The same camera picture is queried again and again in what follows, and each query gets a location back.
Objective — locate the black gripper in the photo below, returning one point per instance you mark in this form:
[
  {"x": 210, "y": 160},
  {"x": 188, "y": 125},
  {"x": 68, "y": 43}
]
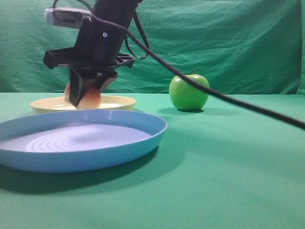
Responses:
[{"x": 96, "y": 49}]

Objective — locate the yellow pink bread bun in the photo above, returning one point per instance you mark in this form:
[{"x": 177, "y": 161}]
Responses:
[{"x": 90, "y": 100}]

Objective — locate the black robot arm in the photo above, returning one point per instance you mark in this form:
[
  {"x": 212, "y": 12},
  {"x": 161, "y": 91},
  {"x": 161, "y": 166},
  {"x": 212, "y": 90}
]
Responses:
[{"x": 120, "y": 12}]

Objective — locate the yellow plastic plate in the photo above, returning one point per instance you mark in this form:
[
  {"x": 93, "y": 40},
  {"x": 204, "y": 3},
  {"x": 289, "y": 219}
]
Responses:
[{"x": 57, "y": 104}]

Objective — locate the blue plastic plate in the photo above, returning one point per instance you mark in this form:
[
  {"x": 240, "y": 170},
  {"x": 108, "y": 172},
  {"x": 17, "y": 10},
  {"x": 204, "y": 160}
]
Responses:
[{"x": 77, "y": 141}]

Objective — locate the green apple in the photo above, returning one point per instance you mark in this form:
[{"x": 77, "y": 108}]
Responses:
[{"x": 185, "y": 97}]

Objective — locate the green backdrop cloth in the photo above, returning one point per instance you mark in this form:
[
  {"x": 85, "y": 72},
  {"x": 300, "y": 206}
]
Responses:
[{"x": 240, "y": 46}]

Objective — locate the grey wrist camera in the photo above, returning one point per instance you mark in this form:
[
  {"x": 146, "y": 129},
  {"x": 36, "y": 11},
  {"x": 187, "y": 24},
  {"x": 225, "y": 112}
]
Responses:
[{"x": 65, "y": 17}]

